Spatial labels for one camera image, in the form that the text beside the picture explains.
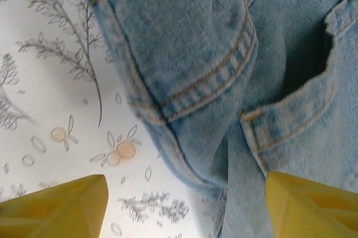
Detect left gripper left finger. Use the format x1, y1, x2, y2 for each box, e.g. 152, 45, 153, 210
0, 173, 110, 238

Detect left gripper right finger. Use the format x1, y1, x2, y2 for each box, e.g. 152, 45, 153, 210
264, 170, 358, 238

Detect blue denim trousers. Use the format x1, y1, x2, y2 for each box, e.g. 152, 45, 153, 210
71, 0, 358, 238

